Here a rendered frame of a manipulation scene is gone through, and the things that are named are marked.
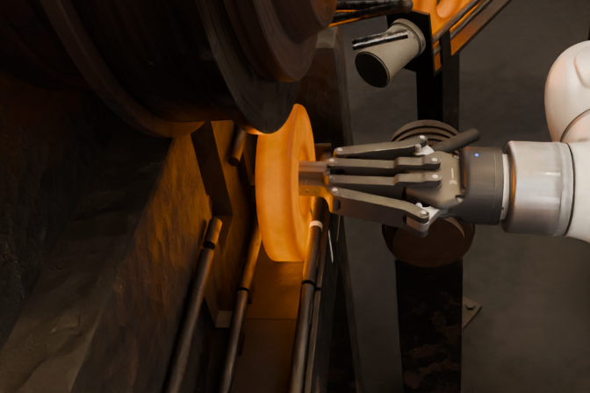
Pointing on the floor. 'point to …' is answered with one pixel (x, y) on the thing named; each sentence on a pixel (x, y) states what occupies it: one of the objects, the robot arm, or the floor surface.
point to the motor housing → (430, 289)
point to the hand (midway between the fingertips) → (291, 177)
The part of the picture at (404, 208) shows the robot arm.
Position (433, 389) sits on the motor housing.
